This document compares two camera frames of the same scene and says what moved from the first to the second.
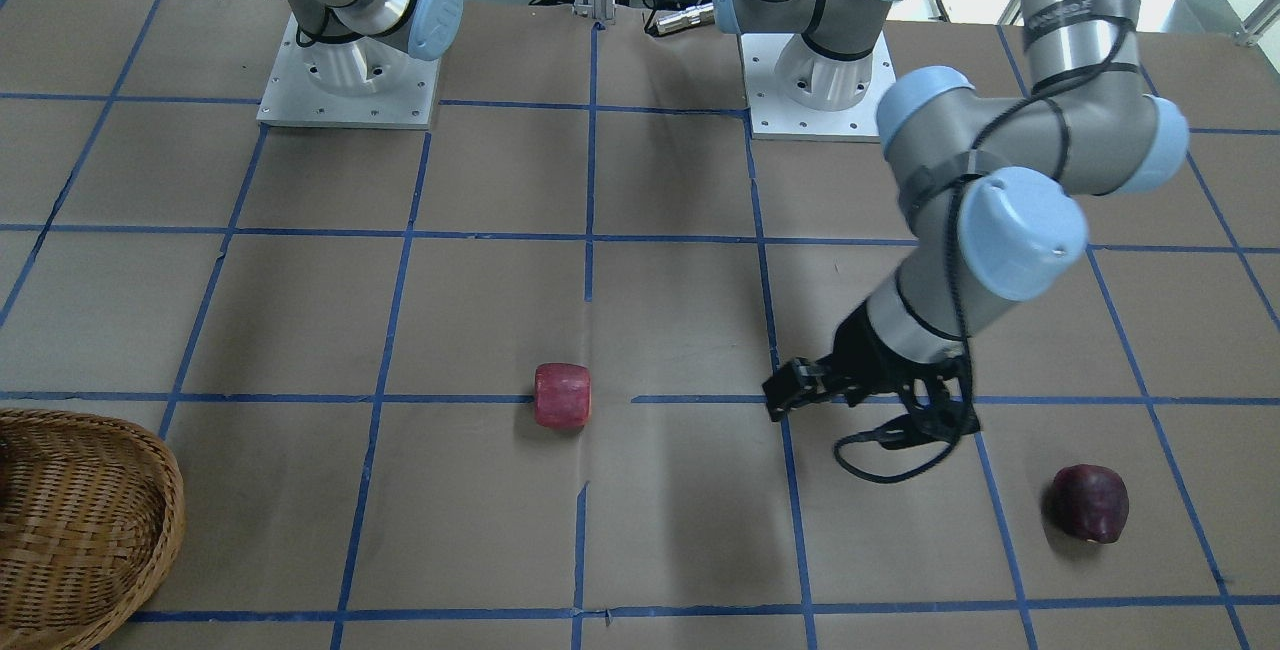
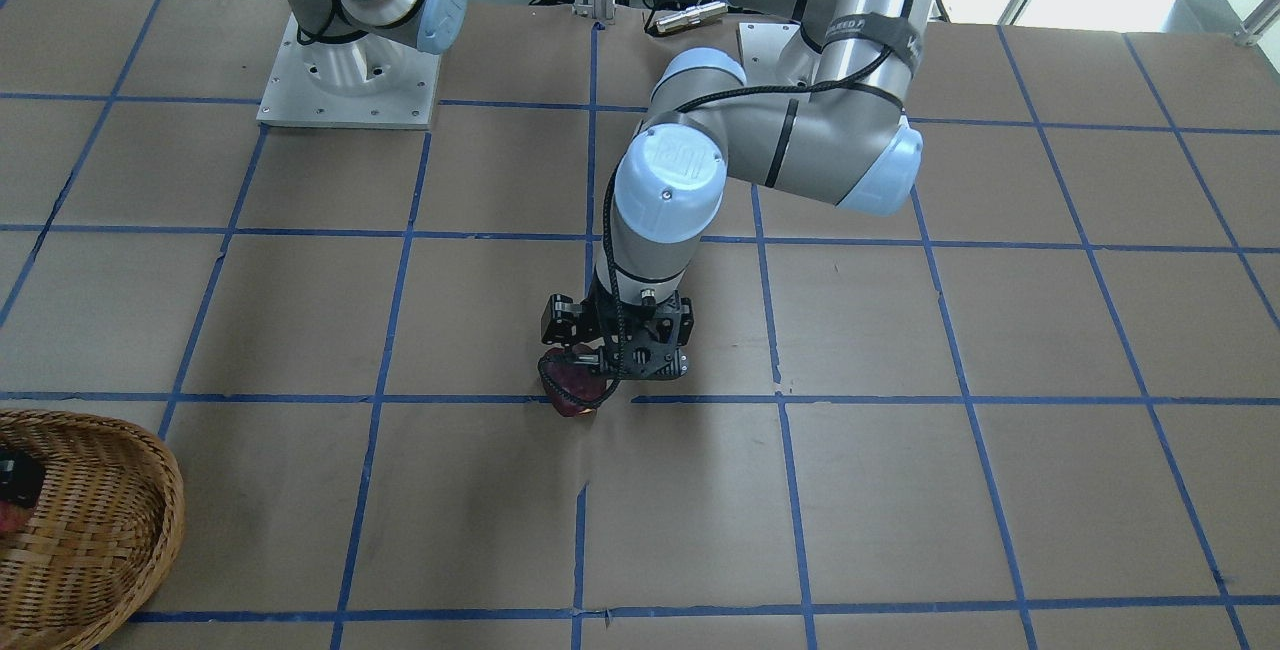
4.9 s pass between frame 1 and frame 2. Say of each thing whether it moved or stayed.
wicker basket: stayed
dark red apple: moved
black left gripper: moved
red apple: moved
